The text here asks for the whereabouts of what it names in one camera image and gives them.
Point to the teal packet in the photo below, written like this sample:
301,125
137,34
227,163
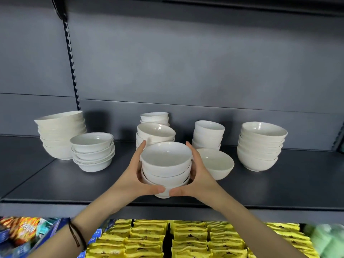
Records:
44,228

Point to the orange snack packet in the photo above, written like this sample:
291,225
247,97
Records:
25,231

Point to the large grey metal back panel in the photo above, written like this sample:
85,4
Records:
32,51
188,59

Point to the person's left hand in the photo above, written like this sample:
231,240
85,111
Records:
129,185

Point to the group of white bowls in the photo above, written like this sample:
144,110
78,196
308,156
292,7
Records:
91,166
121,118

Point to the person's right hand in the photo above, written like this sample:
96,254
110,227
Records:
207,188

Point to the brown snack packet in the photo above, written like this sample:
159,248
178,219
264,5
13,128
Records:
6,223

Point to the cream ceramic bowl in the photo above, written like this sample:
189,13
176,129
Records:
59,132
59,127
59,118

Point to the row of blue boxes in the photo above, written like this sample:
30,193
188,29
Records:
96,236

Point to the narrow grey metal back panel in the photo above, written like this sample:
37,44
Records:
27,112

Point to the person's left forearm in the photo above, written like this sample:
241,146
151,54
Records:
67,236

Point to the green packets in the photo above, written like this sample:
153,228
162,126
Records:
328,241

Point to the yellow packets shelf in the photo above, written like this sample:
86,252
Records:
188,239

